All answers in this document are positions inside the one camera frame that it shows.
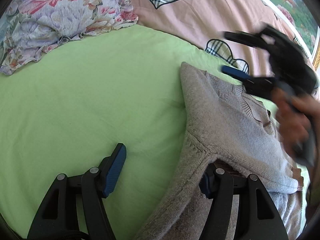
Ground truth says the framed landscape painting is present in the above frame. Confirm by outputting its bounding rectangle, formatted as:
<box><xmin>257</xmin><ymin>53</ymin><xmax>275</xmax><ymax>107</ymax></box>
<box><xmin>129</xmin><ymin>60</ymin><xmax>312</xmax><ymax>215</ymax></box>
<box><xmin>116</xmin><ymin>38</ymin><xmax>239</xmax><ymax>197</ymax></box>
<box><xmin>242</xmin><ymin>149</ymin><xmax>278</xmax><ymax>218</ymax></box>
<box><xmin>263</xmin><ymin>0</ymin><xmax>319</xmax><ymax>68</ymax></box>

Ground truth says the beige knit sweater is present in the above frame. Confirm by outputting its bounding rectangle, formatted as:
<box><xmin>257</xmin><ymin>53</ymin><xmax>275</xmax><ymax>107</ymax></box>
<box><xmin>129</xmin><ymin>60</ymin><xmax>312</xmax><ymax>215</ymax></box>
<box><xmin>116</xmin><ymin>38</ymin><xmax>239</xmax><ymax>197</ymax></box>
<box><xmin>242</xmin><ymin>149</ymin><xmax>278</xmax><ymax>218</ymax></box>
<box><xmin>135</xmin><ymin>63</ymin><xmax>305</xmax><ymax>239</ymax></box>

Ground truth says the green bed sheet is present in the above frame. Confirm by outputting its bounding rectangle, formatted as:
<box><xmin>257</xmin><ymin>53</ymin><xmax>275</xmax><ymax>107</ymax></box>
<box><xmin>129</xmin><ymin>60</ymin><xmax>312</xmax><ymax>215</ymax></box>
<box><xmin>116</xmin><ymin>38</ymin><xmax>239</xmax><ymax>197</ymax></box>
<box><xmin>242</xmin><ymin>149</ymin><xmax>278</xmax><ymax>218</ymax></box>
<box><xmin>1</xmin><ymin>25</ymin><xmax>246</xmax><ymax>239</ymax></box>

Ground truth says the floral ruffled pillow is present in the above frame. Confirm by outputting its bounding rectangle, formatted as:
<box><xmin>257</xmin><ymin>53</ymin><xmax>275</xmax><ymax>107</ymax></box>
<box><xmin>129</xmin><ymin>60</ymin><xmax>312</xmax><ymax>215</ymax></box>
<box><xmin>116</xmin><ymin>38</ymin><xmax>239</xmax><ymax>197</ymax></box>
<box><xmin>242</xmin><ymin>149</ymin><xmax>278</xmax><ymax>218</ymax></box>
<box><xmin>1</xmin><ymin>0</ymin><xmax>138</xmax><ymax>75</ymax></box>

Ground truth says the person's right hand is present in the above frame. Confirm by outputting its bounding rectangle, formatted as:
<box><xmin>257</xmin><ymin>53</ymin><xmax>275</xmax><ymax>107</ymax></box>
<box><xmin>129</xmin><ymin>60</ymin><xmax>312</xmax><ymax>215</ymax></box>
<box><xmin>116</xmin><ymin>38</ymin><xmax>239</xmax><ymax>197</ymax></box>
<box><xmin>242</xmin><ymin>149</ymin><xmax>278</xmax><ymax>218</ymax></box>
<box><xmin>272</xmin><ymin>88</ymin><xmax>319</xmax><ymax>157</ymax></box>

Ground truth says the pink heart-pattern duvet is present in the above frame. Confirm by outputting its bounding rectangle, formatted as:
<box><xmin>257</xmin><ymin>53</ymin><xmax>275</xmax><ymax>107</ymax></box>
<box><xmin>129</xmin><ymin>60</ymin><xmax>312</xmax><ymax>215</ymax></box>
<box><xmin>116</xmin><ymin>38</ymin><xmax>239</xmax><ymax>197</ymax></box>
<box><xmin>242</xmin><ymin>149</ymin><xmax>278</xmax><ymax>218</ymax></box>
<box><xmin>127</xmin><ymin>0</ymin><xmax>316</xmax><ymax>75</ymax></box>

